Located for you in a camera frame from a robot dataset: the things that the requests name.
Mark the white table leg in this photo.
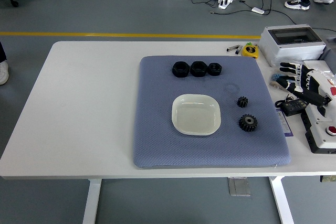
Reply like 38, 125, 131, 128
82, 178, 103, 224
269, 176, 295, 224

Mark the grey metal case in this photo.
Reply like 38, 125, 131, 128
319, 36, 336, 61

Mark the grey electrical enclosure box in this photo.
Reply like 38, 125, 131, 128
258, 24, 327, 67

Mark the black power adapter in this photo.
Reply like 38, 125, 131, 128
275, 99, 308, 116

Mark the white button control box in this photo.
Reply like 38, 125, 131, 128
301, 102, 336, 154

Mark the yellow tape measure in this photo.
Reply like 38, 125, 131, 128
241, 42, 260, 59

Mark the purple-edged label sheet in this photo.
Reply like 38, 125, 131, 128
275, 108, 293, 137

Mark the large black hex nut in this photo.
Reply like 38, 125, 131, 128
172, 60, 189, 78
190, 60, 209, 78

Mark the small black gear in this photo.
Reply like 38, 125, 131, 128
237, 96, 249, 109

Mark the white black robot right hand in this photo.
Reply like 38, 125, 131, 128
277, 61, 336, 106

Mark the white power strip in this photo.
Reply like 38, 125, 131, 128
218, 0, 235, 9

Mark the metal floor plate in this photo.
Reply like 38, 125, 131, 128
227, 177, 251, 197

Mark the small black hex nut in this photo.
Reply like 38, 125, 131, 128
208, 62, 223, 77

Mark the white square dish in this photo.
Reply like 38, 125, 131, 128
171, 93, 223, 137

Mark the clear plastic parts bag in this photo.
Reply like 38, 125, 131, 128
312, 67, 336, 88

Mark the white flat box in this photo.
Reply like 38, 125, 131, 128
303, 60, 329, 71

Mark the blue-grey padded mat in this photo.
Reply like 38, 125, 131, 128
132, 55, 292, 169

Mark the large black gear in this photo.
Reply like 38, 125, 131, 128
238, 113, 259, 133

